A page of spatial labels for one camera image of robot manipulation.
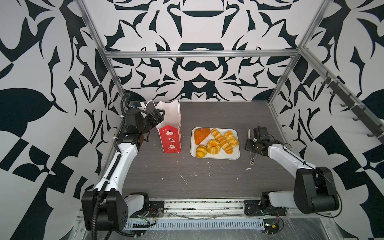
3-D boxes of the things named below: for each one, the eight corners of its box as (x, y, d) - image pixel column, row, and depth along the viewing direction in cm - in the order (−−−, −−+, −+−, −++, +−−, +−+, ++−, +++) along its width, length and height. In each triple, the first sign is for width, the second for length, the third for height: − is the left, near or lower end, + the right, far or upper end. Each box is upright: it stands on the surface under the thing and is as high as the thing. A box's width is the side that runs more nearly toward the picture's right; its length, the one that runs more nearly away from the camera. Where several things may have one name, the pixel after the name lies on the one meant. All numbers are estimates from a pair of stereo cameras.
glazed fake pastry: (231, 148, 96) (232, 145, 94) (222, 136, 102) (223, 133, 99) (238, 145, 98) (239, 142, 95) (229, 133, 103) (230, 130, 101)
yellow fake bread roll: (207, 154, 94) (207, 151, 91) (206, 142, 100) (206, 139, 97) (220, 154, 94) (221, 151, 91) (218, 142, 100) (219, 139, 97)
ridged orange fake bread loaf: (227, 155, 93) (228, 153, 91) (210, 131, 104) (211, 129, 103) (233, 152, 95) (234, 150, 93) (216, 129, 106) (216, 127, 104)
